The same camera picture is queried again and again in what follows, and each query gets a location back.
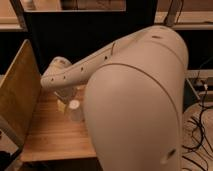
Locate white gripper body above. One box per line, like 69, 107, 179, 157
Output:
54, 88, 77, 113

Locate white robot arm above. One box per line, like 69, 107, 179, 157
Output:
41, 25, 188, 171

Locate wooden side panel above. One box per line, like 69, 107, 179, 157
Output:
0, 39, 41, 148

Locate black back panel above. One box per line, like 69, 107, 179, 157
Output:
24, 0, 158, 74

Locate black floor cables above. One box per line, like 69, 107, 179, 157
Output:
182, 56, 213, 171

